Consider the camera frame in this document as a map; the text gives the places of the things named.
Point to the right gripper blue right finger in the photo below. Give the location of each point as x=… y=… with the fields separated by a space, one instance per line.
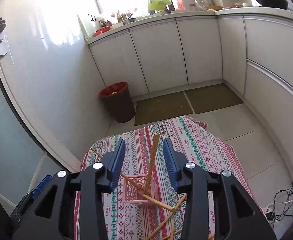
x=175 y=162

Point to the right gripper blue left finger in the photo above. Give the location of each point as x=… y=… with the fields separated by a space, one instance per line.
x=113 y=162

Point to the wooden chopstick crossing pile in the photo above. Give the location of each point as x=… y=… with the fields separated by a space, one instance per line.
x=168 y=217

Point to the light wooden chopstick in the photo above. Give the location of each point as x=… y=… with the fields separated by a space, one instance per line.
x=152 y=160

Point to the white kitchen cabinets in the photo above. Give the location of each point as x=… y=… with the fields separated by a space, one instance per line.
x=251 y=49

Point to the pink perforated utensil holder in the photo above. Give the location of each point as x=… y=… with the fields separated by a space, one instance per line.
x=132 y=193

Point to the olive floor mat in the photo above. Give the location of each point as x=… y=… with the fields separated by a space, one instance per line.
x=198 y=100

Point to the red-rimmed brown trash bin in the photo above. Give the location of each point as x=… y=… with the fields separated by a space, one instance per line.
x=117 y=100

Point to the white power strip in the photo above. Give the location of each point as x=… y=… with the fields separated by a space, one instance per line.
x=269 y=208

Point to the yellow-green plastic bag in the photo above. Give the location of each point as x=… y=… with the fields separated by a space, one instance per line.
x=157 y=5

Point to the silver door handle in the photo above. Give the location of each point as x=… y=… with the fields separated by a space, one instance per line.
x=3 y=42

